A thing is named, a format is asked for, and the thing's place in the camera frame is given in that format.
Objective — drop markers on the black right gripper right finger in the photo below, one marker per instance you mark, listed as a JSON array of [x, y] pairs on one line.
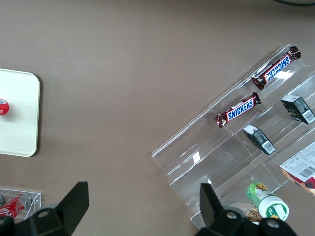
[[211, 211]]

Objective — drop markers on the clear acrylic tiered display stand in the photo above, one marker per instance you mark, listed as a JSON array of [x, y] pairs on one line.
[[211, 157]]

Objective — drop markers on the red cola can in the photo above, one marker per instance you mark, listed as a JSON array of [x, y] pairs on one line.
[[14, 205]]

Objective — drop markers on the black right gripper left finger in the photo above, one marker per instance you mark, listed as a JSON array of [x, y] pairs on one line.
[[61, 216]]

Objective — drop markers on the white and red cookie box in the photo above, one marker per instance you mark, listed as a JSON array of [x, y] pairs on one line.
[[301, 167]]

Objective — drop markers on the clear acrylic can holder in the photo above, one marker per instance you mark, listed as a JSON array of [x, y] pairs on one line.
[[35, 202]]

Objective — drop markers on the light wicker basket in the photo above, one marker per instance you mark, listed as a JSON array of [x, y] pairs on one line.
[[252, 215]]

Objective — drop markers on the red and white soda can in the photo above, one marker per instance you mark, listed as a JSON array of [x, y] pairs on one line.
[[3, 107]]

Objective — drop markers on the cream plastic tray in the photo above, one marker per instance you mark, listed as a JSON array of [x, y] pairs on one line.
[[22, 127]]

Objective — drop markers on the small black carton box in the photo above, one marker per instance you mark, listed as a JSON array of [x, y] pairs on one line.
[[296, 109], [258, 138]]

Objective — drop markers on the green and white bottle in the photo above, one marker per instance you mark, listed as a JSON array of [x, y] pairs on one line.
[[268, 202]]

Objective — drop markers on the Snickers chocolate bar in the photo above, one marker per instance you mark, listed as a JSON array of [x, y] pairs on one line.
[[240, 109], [276, 68]]

